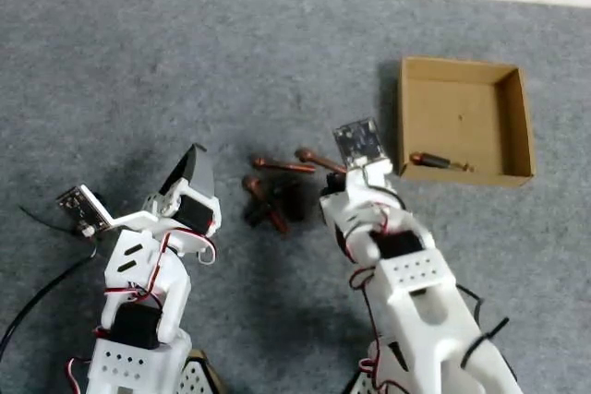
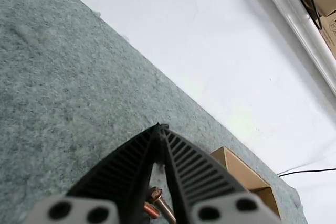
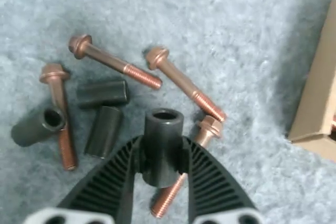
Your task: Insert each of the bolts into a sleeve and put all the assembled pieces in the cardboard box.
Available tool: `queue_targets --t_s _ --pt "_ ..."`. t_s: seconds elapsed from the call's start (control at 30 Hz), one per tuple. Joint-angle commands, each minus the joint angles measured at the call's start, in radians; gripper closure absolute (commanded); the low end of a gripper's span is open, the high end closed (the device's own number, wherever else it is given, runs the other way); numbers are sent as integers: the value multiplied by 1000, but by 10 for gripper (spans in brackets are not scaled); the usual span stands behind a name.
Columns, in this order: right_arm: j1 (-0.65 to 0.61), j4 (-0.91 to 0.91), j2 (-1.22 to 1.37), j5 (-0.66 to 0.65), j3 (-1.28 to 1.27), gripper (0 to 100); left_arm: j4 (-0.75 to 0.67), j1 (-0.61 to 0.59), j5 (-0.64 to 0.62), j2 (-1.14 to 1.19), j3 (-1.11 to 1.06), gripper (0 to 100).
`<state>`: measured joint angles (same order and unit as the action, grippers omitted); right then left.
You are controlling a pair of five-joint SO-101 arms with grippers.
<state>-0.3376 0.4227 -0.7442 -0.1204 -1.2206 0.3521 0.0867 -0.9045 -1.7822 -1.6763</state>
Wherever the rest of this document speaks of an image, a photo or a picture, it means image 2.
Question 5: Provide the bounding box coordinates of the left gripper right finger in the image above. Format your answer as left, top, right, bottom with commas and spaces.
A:
158, 123, 283, 224

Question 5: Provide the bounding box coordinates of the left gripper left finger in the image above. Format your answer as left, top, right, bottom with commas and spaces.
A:
24, 122, 161, 224

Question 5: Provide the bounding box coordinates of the large cardboard box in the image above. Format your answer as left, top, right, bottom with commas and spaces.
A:
285, 0, 336, 59

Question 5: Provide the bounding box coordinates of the copper bolt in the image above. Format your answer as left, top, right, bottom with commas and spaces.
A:
142, 202, 160, 220
148, 186, 177, 224

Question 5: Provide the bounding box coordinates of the black cable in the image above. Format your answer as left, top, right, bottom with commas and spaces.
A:
286, 0, 323, 29
277, 168, 336, 177

